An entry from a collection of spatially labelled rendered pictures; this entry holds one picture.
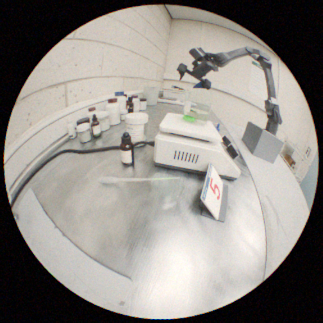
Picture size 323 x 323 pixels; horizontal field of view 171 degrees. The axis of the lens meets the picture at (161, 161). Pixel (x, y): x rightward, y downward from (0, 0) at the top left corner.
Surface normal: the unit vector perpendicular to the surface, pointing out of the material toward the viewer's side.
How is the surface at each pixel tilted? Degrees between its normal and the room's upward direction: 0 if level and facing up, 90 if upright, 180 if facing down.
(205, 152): 90
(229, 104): 90
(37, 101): 90
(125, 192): 0
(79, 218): 0
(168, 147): 90
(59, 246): 0
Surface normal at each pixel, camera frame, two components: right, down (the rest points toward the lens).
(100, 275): 0.10, -0.79
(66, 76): 0.96, 0.24
